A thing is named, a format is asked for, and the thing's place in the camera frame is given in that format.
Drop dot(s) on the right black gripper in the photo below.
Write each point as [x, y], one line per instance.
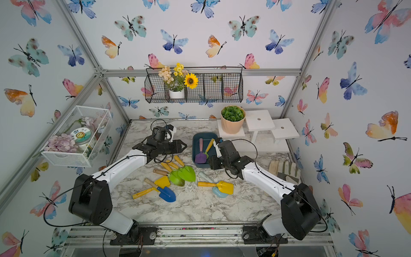
[214, 166]

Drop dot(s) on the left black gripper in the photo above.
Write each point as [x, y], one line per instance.
[177, 146]

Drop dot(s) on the purple shovel pink handle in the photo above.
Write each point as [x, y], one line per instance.
[201, 157]

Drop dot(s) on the blue shovel wooden handle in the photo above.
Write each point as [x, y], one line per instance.
[165, 193]

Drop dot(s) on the light blue shovel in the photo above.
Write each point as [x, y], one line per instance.
[215, 190]

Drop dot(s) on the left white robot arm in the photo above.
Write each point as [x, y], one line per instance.
[91, 198]

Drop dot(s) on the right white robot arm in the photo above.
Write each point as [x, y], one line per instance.
[300, 212]

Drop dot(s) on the teal plastic storage box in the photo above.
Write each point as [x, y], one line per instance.
[207, 137]

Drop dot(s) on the terracotta pot green plant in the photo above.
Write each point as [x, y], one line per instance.
[232, 119]

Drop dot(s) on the white stepped wooden stand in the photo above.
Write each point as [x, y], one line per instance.
[262, 132]

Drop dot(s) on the white pot with flowers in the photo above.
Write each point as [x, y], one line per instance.
[177, 80]

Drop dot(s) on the beige gardening glove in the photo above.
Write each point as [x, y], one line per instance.
[286, 170]

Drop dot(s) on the round tin green lid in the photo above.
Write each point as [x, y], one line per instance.
[81, 135]

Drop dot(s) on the pink artificial hydrangea flowers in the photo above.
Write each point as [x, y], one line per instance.
[63, 143]

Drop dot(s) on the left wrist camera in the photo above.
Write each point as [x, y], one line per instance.
[169, 131]

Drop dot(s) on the green shovel wooden handle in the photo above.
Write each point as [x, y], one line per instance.
[173, 177]

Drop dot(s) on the black wire wall basket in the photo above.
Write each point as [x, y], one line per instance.
[215, 85]

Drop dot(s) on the white wire wall basket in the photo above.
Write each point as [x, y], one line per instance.
[99, 120]

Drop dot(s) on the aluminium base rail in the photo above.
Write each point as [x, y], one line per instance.
[194, 234]

